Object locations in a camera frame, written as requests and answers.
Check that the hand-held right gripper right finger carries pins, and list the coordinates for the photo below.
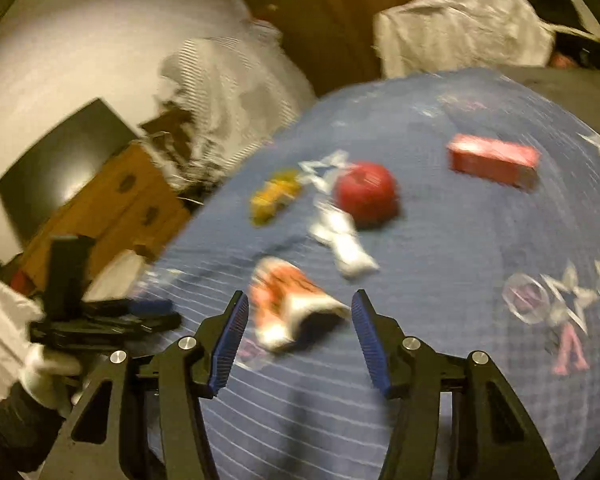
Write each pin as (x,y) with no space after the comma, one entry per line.
(372,345)

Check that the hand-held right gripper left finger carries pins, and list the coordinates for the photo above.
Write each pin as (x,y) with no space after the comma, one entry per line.
(230,345)

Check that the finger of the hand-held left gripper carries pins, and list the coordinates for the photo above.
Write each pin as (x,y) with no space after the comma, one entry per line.
(145,306)
(140,324)

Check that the orange and white snack packet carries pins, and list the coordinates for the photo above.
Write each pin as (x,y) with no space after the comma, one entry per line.
(290,300)

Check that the person's left hand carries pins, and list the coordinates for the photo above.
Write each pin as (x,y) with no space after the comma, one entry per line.
(45,375)

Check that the white cloth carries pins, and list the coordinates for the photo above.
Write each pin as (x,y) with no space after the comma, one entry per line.
(5,320)

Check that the blue printed blanket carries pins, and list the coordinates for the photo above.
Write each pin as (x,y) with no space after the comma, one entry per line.
(430,285)

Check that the wooden chest of drawers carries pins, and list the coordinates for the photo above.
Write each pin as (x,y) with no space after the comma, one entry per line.
(105,200)

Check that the white crumpled wrapper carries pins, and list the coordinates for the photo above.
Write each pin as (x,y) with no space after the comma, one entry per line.
(342,240)

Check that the black flat screen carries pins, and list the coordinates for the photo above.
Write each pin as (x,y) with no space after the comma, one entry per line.
(70,160)

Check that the yellow crumpled wrapper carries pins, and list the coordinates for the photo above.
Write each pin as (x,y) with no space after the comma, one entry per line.
(272,195)

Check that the small red carton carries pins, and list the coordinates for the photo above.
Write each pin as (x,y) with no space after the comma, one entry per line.
(490,160)

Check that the grey striped shirt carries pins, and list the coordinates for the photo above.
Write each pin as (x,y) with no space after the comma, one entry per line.
(230,90)

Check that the brown wooden door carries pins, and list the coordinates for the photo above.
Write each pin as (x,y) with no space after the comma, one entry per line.
(270,5)

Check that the white crumpled plastic bag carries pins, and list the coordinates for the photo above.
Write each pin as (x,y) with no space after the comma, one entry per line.
(460,30)

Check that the brown wooden wardrobe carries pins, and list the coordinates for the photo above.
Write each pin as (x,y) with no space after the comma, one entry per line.
(350,10)

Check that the dark cloth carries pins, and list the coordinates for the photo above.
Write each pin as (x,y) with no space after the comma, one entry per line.
(570,20)

